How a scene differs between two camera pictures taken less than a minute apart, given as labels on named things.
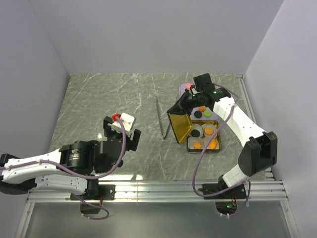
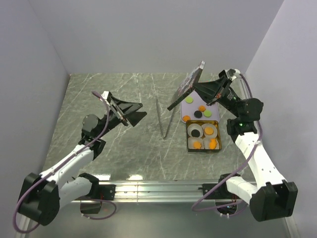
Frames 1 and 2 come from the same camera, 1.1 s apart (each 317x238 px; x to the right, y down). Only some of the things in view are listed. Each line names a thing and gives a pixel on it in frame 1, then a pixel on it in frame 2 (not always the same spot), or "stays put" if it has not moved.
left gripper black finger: x=136 y=137 to x=135 y=117
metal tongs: x=160 y=120 stays put
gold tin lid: x=181 y=125 to x=189 y=84
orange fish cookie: x=213 y=144 stays put
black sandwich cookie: x=195 y=133 stays put
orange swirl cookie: x=202 y=108 stays put
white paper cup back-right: x=209 y=130 stays put
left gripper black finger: x=107 y=130 to x=127 y=107
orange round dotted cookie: x=209 y=130 stays put
